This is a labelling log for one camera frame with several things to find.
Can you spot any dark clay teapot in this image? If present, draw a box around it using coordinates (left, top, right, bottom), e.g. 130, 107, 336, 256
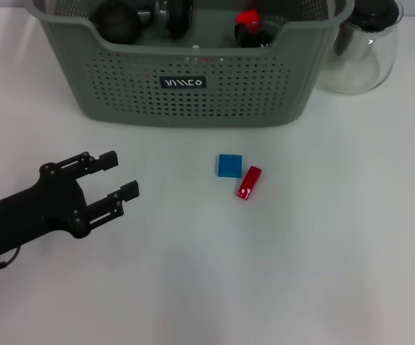
91, 0, 154, 46

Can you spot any glass carafe with black lid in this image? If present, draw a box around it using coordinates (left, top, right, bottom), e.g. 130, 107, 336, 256
314, 0, 404, 95

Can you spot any blue square toy plate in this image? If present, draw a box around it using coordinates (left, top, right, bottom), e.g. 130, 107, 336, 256
215, 153, 243, 179

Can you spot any large red toy brick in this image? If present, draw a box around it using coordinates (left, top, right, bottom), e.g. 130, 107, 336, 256
237, 9, 262, 26

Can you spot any dark red long toy brick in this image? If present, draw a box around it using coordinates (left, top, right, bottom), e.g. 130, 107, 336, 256
235, 165, 264, 202

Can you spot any grey-green perforated storage bin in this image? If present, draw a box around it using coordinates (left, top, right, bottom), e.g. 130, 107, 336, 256
30, 0, 355, 129

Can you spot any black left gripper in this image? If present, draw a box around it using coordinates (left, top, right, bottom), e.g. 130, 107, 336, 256
0, 149, 141, 257

